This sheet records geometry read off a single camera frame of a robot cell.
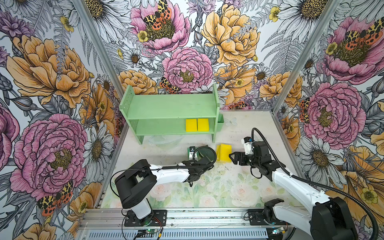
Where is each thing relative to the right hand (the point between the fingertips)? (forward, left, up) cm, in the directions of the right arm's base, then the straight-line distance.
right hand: (235, 160), depth 85 cm
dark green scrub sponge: (+1, +17, +4) cm, 18 cm away
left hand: (-1, +23, -6) cm, 24 cm away
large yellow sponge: (+7, +5, -3) cm, 10 cm away
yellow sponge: (+21, +17, +6) cm, 28 cm away
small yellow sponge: (+21, +25, +6) cm, 33 cm away
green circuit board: (-31, +44, -8) cm, 54 cm away
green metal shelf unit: (+19, +38, +19) cm, 46 cm away
